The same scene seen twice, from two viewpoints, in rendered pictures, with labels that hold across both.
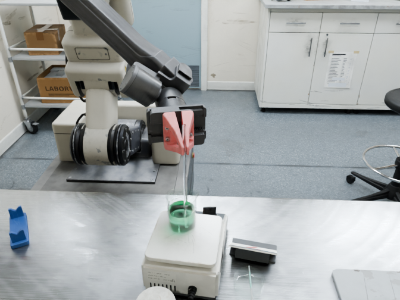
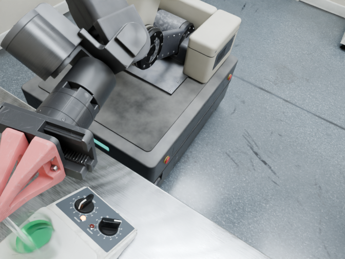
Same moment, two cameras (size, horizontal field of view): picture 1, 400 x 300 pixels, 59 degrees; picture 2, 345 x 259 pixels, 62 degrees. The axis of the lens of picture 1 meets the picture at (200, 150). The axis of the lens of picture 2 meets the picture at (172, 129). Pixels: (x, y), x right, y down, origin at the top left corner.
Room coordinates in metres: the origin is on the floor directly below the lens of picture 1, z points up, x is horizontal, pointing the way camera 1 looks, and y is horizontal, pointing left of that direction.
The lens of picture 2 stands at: (0.44, -0.13, 1.27)
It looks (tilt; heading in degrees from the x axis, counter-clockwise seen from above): 52 degrees down; 20
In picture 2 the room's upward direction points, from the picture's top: 11 degrees clockwise
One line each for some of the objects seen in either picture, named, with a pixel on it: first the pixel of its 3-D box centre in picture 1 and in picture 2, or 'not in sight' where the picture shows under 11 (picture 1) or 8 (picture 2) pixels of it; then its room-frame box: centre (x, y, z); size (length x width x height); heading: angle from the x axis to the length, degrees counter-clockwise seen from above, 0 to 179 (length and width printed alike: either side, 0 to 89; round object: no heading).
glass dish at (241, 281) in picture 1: (249, 282); not in sight; (0.42, -0.09, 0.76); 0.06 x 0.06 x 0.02
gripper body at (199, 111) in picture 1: (174, 118); (61, 122); (0.57, 0.05, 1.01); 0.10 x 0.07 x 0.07; 101
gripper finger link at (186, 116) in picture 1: (174, 137); (14, 171); (0.50, 0.04, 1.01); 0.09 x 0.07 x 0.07; 11
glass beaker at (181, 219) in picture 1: (183, 210); (39, 239); (0.48, 0.03, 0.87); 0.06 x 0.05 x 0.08; 110
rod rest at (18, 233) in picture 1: (17, 225); not in sight; (0.56, 0.38, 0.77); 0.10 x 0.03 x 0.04; 26
